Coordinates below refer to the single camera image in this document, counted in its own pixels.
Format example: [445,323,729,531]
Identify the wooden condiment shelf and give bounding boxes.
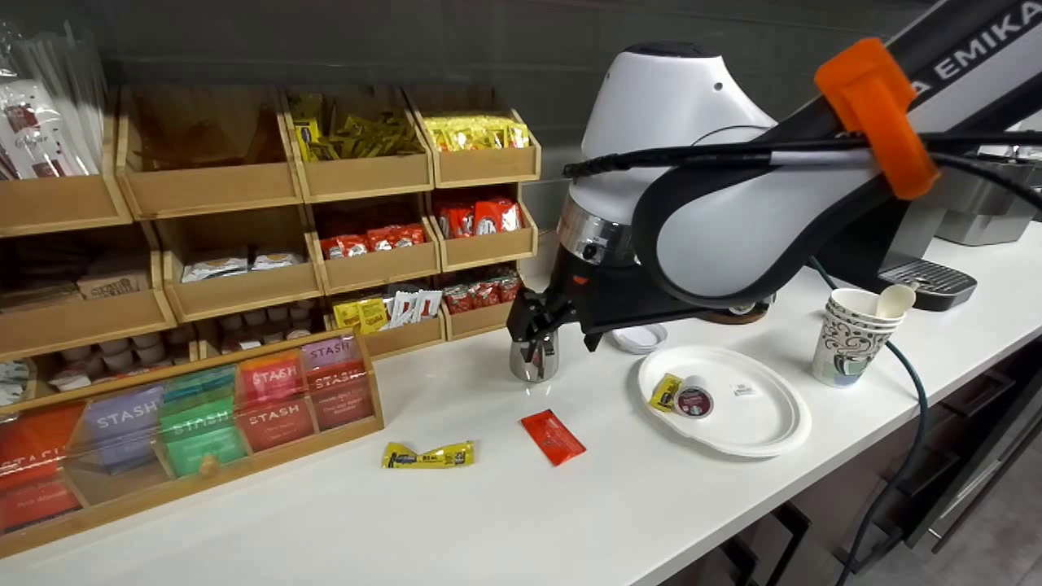
[0,81,547,417]

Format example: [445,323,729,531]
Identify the yellow candy packet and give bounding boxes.
[416,436,480,472]
[379,441,422,472]

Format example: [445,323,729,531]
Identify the yellow packet on plate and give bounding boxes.
[643,370,687,414]

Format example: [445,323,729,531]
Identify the dark coffee pod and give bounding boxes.
[670,376,715,424]

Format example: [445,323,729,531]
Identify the orange stash tea packets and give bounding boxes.
[0,405,87,536]

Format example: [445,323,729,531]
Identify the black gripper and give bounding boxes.
[500,242,625,376]

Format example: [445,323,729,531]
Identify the white plastic plate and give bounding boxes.
[632,340,815,463]

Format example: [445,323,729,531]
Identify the red sauce packet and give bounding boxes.
[518,406,590,472]

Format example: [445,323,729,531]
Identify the orange cable clip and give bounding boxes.
[810,35,945,206]

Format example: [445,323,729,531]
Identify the dark wood base cabinet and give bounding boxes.
[842,323,1042,586]

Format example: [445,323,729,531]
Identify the wooden tea box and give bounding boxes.
[0,330,391,562]

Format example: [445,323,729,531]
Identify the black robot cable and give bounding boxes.
[831,264,935,586]

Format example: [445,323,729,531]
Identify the patterned paper cup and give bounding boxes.
[810,285,905,391]

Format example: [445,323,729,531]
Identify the white round lid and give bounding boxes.
[607,323,670,357]

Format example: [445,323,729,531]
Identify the red packet pile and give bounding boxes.
[435,194,523,242]
[320,218,434,264]

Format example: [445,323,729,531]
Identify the yellow sweetener packet pile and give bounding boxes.
[289,97,426,165]

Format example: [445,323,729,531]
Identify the grey stash tea packets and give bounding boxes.
[75,385,169,486]

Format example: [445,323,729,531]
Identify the clear stirrer bag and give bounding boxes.
[0,17,112,183]

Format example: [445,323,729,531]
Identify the white packet pile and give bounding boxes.
[180,250,302,285]

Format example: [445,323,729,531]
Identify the red stash tea packets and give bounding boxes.
[235,348,320,456]

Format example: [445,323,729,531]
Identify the black keurig coffee machine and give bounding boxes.
[877,161,1042,315]

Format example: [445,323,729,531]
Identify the green stash tea packets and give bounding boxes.
[157,367,255,483]

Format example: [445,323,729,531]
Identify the yellow tea bag pile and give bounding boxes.
[421,111,533,155]

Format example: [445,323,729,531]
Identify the maroon stash tea packets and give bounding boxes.
[298,332,379,434]

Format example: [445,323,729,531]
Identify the silver metal cup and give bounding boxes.
[509,330,562,386]

